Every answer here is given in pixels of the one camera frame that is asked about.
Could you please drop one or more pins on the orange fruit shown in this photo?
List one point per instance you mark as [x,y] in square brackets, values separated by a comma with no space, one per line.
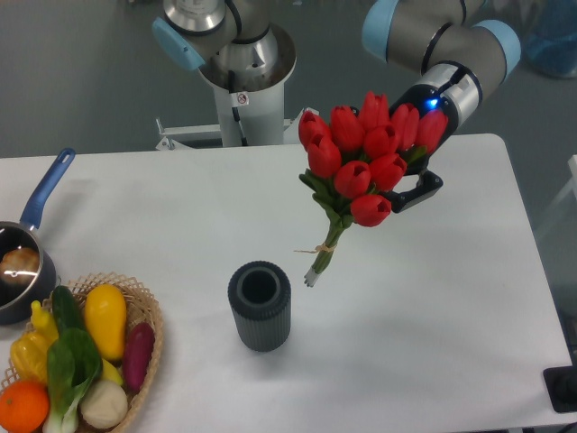
[24,406]

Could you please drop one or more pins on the beige garlic bulb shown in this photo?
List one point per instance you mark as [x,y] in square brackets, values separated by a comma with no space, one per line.
[105,405]

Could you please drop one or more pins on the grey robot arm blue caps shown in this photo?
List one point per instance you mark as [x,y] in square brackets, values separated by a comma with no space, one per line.
[246,58]

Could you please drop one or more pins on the woven wicker basket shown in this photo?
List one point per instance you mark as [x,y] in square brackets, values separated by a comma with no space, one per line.
[141,307]

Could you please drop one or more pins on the yellow banana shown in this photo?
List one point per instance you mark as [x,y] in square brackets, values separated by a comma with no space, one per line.
[111,373]

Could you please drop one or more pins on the blue translucent container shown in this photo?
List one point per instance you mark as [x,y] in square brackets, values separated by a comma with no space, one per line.
[549,43]

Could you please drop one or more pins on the yellow bell pepper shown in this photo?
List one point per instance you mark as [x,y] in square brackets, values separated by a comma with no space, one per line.
[29,357]

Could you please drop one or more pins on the black device at table edge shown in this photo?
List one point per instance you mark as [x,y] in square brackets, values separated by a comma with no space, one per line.
[561,386]

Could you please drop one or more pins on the red tulip bouquet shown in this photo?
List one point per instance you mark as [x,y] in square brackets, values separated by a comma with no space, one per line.
[356,159]

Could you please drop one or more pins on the yellow squash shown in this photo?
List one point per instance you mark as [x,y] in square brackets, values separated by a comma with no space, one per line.
[105,318]

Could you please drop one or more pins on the purple eggplant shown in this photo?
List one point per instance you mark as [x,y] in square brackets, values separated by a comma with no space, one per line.
[137,355]

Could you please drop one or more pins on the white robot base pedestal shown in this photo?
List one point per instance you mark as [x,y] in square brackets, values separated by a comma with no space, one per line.
[245,118]

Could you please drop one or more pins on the bread roll in pan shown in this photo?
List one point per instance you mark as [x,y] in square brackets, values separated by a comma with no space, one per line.
[20,266]

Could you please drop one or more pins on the green bok choy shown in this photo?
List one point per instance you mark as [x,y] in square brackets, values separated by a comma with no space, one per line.
[73,363]

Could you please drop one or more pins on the dark grey ribbed vase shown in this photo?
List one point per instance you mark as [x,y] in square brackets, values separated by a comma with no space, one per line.
[259,295]

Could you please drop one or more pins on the dark green cucumber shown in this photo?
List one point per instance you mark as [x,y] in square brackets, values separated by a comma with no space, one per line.
[65,310]

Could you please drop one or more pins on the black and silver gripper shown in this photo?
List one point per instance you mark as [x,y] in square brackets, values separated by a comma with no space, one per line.
[444,97]

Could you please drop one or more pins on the blue handled saucepan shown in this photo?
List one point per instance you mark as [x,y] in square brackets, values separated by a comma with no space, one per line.
[16,300]

